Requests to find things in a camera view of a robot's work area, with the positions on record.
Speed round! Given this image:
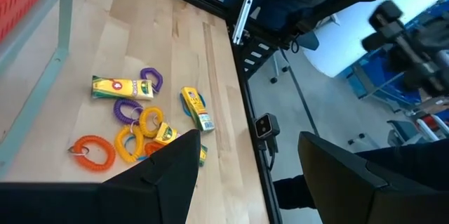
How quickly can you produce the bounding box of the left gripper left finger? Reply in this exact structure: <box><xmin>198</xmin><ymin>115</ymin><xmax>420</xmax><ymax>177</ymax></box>
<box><xmin>98</xmin><ymin>129</ymin><xmax>203</xmax><ymax>224</ymax></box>

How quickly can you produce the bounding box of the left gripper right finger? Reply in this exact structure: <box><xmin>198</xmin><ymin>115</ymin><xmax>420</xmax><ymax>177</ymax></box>
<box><xmin>297</xmin><ymin>131</ymin><xmax>449</xmax><ymax>224</ymax></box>

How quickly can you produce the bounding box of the orange coil wristband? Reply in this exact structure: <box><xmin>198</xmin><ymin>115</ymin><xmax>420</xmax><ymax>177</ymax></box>
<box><xmin>144</xmin><ymin>140</ymin><xmax>165</xmax><ymax>157</ymax></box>
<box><xmin>67</xmin><ymin>135</ymin><xmax>117</xmax><ymax>173</ymax></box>

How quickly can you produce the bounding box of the blue coil wristband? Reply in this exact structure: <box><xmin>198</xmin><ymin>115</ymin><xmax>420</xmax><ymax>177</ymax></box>
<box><xmin>179</xmin><ymin>92</ymin><xmax>207</xmax><ymax>118</ymax></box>
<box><xmin>124</xmin><ymin>135</ymin><xmax>150</xmax><ymax>162</ymax></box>

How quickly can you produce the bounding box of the yellow green crayon box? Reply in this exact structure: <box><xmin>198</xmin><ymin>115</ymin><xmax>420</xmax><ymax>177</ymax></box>
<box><xmin>91</xmin><ymin>74</ymin><xmax>155</xmax><ymax>101</ymax></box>
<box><xmin>153</xmin><ymin>121</ymin><xmax>208</xmax><ymax>167</ymax></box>
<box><xmin>180</xmin><ymin>86</ymin><xmax>216</xmax><ymax>133</ymax></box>

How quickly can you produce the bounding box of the yellow coil wristband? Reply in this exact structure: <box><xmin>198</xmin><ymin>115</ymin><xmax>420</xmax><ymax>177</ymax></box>
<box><xmin>114</xmin><ymin>124</ymin><xmax>145</xmax><ymax>164</ymax></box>
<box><xmin>138</xmin><ymin>106</ymin><xmax>165</xmax><ymax>139</ymax></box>

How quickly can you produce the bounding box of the purple coil wristband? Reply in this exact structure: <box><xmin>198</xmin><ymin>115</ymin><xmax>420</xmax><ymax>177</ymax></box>
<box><xmin>140</xmin><ymin>67</ymin><xmax>164</xmax><ymax>94</ymax></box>
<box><xmin>112</xmin><ymin>98</ymin><xmax>145</xmax><ymax>126</ymax></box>

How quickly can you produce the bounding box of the blue office chair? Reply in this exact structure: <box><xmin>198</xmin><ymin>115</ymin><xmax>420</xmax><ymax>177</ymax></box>
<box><xmin>385</xmin><ymin>111</ymin><xmax>449</xmax><ymax>147</ymax></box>

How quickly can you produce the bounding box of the grey office chair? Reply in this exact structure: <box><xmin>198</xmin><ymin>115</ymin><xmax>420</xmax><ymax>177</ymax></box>
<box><xmin>269</xmin><ymin>29</ymin><xmax>321</xmax><ymax>85</ymax></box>

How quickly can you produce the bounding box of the white round table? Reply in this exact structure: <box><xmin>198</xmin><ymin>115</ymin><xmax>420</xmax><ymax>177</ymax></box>
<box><xmin>302</xmin><ymin>0</ymin><xmax>449</xmax><ymax>79</ymax></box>

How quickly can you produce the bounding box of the silver aluminium extrusion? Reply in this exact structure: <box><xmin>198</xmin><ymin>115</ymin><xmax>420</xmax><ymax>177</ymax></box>
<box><xmin>231</xmin><ymin>0</ymin><xmax>255</xmax><ymax>46</ymax></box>

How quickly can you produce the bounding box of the black aluminium table frame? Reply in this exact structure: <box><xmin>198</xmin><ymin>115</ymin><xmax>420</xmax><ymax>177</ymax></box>
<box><xmin>129</xmin><ymin>0</ymin><xmax>284</xmax><ymax>224</ymax></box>

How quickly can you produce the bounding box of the black camera cable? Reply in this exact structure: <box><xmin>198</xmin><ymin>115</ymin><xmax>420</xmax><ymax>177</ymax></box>
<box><xmin>262</xmin><ymin>136</ymin><xmax>280</xmax><ymax>172</ymax></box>

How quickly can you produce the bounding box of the black table-level camera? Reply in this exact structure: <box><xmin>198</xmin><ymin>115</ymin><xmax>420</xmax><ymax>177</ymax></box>
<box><xmin>253</xmin><ymin>112</ymin><xmax>281</xmax><ymax>140</ymax></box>

